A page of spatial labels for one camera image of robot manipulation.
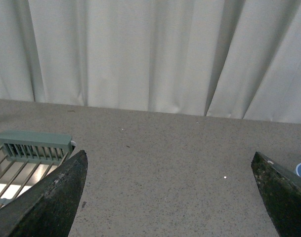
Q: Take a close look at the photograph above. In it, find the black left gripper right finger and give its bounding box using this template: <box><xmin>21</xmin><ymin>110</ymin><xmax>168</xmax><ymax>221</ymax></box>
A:
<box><xmin>251</xmin><ymin>152</ymin><xmax>301</xmax><ymax>237</ymax></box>

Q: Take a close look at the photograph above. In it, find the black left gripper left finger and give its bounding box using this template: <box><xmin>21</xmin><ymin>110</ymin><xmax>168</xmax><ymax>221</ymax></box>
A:
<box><xmin>0</xmin><ymin>150</ymin><xmax>88</xmax><ymax>237</ymax></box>

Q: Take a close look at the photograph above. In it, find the green dish drying rack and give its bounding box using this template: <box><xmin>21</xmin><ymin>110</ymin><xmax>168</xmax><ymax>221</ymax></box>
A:
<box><xmin>0</xmin><ymin>130</ymin><xmax>76</xmax><ymax>209</ymax></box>

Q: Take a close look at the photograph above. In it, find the white curtain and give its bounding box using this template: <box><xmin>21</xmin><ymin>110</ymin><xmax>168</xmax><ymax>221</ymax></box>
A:
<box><xmin>0</xmin><ymin>0</ymin><xmax>301</xmax><ymax>123</ymax></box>

